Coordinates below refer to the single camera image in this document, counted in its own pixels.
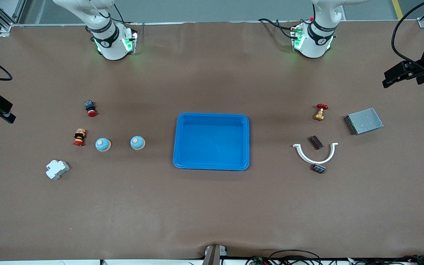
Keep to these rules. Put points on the blue plastic tray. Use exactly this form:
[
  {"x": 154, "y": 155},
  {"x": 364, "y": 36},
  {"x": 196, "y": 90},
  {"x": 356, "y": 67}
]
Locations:
[{"x": 212, "y": 154}]

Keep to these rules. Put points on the black small connector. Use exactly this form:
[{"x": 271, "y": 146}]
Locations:
[{"x": 318, "y": 169}]

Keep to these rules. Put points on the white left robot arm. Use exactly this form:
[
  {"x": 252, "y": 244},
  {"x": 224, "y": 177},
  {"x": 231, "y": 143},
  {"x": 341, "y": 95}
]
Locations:
[{"x": 315, "y": 40}]

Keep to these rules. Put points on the red emergency push button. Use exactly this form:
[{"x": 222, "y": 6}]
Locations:
[{"x": 92, "y": 112}]

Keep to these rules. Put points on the white curved bracket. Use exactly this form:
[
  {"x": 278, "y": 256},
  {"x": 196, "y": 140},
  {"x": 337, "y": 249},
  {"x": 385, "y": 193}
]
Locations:
[{"x": 317, "y": 162}]

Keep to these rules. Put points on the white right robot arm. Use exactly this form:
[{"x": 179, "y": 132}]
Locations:
[{"x": 110, "y": 44}]

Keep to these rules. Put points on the metal table edge clamp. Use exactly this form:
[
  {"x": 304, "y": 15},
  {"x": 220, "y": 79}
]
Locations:
[{"x": 212, "y": 254}]

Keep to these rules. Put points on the grey metal box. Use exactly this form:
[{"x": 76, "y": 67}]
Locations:
[{"x": 364, "y": 121}]

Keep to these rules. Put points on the blue call bell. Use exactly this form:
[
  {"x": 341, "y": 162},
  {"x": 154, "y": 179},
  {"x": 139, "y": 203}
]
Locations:
[
  {"x": 102, "y": 144},
  {"x": 137, "y": 142}
]

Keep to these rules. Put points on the white circuit breaker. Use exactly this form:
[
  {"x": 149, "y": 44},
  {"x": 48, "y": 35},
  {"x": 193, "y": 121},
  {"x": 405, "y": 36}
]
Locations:
[{"x": 56, "y": 169}]

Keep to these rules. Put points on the red yellow black button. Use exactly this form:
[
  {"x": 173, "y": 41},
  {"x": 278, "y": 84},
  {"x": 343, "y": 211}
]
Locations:
[{"x": 79, "y": 138}]

